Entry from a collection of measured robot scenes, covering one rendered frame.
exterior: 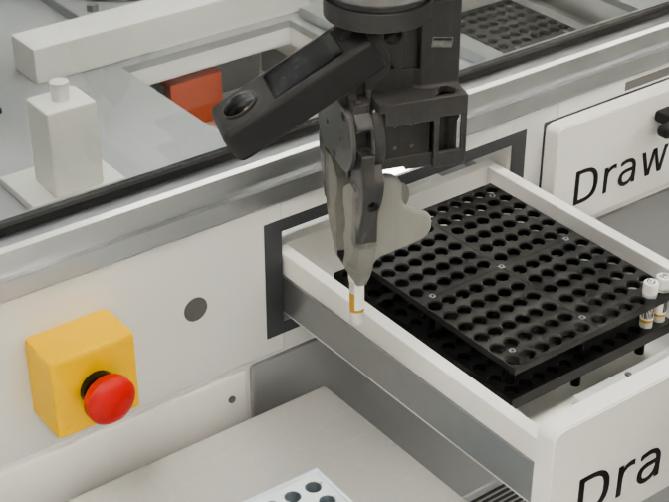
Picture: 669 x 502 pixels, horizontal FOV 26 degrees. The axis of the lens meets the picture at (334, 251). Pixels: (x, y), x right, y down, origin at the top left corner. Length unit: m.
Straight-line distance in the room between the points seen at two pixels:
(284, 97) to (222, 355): 0.36
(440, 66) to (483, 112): 0.35
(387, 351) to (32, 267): 0.28
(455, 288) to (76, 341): 0.30
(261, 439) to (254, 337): 0.09
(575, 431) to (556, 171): 0.44
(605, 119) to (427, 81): 0.46
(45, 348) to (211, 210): 0.17
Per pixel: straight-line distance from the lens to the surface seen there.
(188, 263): 1.16
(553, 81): 1.36
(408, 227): 1.00
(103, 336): 1.10
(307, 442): 1.22
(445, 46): 0.95
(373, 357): 1.15
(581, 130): 1.38
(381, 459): 1.21
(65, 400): 1.10
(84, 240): 1.09
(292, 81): 0.93
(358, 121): 0.93
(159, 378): 1.20
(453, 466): 1.51
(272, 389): 1.28
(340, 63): 0.92
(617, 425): 1.02
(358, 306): 1.04
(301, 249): 1.24
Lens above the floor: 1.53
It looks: 31 degrees down
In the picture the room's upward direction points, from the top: straight up
